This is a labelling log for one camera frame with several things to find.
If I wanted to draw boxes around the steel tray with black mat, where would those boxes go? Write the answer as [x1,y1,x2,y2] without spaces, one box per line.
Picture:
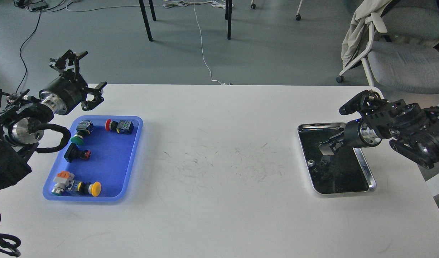
[298,123,377,196]

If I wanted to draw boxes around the red push button switch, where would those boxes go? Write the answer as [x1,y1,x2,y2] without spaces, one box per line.
[105,119,134,134]

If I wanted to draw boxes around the small black gear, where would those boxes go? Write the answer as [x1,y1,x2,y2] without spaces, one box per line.
[307,159,316,168]

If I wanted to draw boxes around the green push button switch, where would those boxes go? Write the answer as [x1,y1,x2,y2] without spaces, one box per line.
[70,120,95,145]

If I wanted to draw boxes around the black table leg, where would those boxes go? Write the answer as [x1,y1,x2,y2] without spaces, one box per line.
[138,0,157,42]
[225,0,232,40]

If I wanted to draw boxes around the black table leg left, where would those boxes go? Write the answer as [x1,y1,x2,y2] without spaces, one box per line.
[138,0,157,42]

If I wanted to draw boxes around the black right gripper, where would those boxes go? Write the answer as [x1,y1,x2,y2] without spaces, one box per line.
[318,120,382,156]

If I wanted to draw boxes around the white floor cable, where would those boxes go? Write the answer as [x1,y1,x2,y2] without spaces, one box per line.
[66,0,234,86]

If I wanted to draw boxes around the beige jacket on chair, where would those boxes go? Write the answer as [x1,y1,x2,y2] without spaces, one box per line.
[341,0,391,68]

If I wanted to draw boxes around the black power strip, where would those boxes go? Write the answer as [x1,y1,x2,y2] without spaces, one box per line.
[26,0,49,12]

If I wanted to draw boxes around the blue plastic tray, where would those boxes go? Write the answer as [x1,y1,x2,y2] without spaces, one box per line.
[42,115,144,203]

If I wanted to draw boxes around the yellow push button switch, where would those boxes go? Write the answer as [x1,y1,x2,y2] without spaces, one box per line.
[69,180,102,197]

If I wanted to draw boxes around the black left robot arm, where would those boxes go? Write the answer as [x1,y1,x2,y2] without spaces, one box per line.
[0,49,107,190]

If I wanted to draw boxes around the black table leg right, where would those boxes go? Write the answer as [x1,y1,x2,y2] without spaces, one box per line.
[225,0,232,40]

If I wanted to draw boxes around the black floor cable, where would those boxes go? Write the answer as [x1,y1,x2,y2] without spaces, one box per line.
[14,0,62,94]

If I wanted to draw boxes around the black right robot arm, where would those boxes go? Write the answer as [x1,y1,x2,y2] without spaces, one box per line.
[319,90,439,169]

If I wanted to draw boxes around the grey orange switch block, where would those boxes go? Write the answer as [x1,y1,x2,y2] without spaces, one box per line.
[51,171,75,196]

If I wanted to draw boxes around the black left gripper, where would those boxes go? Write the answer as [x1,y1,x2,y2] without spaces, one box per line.
[38,49,107,115]

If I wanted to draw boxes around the grey office chair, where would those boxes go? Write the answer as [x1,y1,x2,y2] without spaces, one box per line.
[336,0,439,106]

